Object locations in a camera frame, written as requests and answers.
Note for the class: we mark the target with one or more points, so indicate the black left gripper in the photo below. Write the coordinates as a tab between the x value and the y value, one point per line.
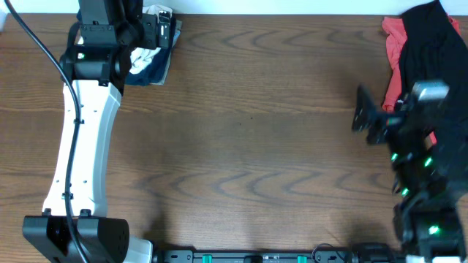
147	31

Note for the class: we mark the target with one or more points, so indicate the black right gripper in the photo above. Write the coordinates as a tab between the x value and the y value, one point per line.
382	122

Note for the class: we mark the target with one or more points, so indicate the white t-shirt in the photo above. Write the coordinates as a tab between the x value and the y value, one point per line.
141	57

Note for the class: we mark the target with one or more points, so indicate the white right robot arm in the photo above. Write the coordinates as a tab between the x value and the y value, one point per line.
428	153

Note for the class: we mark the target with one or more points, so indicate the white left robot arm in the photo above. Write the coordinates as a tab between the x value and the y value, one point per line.
74	225

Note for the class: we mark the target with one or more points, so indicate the folded navy blue garment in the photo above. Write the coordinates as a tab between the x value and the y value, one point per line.
146	75

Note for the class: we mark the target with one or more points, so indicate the red and black garment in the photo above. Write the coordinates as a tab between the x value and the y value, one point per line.
425	43

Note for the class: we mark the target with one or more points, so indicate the folded beige garment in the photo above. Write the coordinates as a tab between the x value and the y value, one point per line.
163	58

